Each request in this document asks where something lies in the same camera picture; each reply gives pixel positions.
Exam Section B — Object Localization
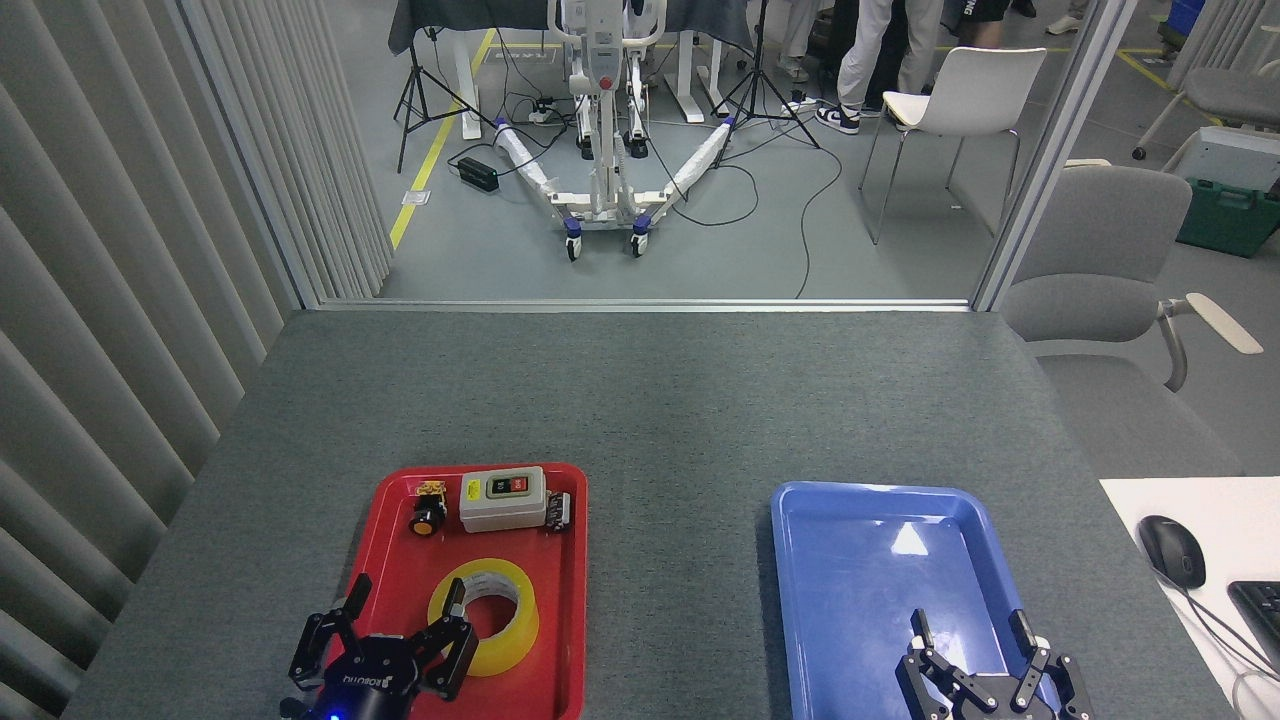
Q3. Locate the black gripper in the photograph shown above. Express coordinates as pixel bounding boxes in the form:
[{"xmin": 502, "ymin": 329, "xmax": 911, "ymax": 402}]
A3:
[
  {"xmin": 289, "ymin": 573, "xmax": 479, "ymax": 720},
  {"xmin": 895, "ymin": 608, "xmax": 1093, "ymax": 720}
]

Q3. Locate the yellow tape roll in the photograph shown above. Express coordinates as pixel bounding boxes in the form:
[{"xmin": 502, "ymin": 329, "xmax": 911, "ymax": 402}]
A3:
[{"xmin": 427, "ymin": 558, "xmax": 540, "ymax": 678}]

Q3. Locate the red plastic tray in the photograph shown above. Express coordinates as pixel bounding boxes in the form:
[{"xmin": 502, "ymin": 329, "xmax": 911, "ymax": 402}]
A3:
[{"xmin": 312, "ymin": 462, "xmax": 589, "ymax": 720}]

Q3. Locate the black orange push button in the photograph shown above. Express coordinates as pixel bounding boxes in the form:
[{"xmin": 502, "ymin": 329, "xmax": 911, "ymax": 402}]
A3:
[{"xmin": 409, "ymin": 481, "xmax": 449, "ymax": 538}]

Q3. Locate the blue plastic tray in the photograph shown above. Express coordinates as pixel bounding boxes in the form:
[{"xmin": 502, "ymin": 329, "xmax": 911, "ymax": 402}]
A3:
[{"xmin": 770, "ymin": 481, "xmax": 1063, "ymax": 720}]

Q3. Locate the black computer mouse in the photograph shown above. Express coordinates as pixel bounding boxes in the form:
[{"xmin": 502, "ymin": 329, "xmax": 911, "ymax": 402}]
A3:
[{"xmin": 1138, "ymin": 515, "xmax": 1207, "ymax": 589}]

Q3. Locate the black keyboard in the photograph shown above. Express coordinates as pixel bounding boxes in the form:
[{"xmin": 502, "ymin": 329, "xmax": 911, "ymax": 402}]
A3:
[{"xmin": 1227, "ymin": 580, "xmax": 1280, "ymax": 673}]

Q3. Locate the white side table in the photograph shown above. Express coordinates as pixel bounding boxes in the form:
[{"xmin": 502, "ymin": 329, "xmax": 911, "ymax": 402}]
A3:
[{"xmin": 1100, "ymin": 477, "xmax": 1280, "ymax": 720}]

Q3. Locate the grey office chair with armrest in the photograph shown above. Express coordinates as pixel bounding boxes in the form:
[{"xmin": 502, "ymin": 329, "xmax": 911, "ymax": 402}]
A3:
[{"xmin": 1000, "ymin": 165, "xmax": 1266, "ymax": 479}]

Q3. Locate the white stand on wheels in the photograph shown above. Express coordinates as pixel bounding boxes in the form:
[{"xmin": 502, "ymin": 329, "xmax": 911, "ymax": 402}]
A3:
[{"xmin": 493, "ymin": 0, "xmax": 736, "ymax": 263}]

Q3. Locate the black tripod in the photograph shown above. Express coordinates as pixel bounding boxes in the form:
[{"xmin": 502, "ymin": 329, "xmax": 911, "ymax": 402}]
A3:
[
  {"xmin": 712, "ymin": 0, "xmax": 821, "ymax": 169},
  {"xmin": 393, "ymin": 0, "xmax": 498, "ymax": 173}
]

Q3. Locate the white box lid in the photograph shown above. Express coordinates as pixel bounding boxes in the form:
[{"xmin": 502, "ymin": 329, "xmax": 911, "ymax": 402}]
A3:
[{"xmin": 1165, "ymin": 125, "xmax": 1280, "ymax": 193}]

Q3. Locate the white plastic chair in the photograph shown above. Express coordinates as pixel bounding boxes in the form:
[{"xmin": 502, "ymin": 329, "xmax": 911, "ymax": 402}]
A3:
[{"xmin": 858, "ymin": 46, "xmax": 1048, "ymax": 246}]

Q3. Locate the grey chair on castors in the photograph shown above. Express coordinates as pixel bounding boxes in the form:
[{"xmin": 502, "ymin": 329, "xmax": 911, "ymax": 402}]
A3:
[{"xmin": 1132, "ymin": 60, "xmax": 1280, "ymax": 161}]

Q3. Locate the person in light trousers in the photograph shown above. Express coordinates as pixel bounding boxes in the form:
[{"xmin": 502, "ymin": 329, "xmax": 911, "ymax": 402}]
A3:
[{"xmin": 815, "ymin": 0, "xmax": 946, "ymax": 136}]

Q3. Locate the person in dark shorts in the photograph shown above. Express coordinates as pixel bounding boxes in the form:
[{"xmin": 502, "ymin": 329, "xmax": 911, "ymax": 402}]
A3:
[{"xmin": 945, "ymin": 0, "xmax": 1013, "ymax": 51}]

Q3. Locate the grey two-button switch box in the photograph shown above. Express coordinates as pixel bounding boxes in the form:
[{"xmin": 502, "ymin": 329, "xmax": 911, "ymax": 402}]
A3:
[{"xmin": 459, "ymin": 466, "xmax": 548, "ymax": 534}]

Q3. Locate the grey mouse cable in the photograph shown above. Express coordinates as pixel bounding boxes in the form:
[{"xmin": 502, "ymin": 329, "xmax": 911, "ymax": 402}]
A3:
[{"xmin": 1170, "ymin": 575, "xmax": 1280, "ymax": 720}]

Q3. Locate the long black floor cable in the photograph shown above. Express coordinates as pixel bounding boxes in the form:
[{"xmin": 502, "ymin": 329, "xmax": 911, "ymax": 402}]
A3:
[{"xmin": 795, "ymin": 130, "xmax": 846, "ymax": 299}]

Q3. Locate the silver post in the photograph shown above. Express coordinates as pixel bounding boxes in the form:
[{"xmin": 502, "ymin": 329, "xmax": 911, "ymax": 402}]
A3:
[{"xmin": 972, "ymin": 0, "xmax": 1141, "ymax": 313}]

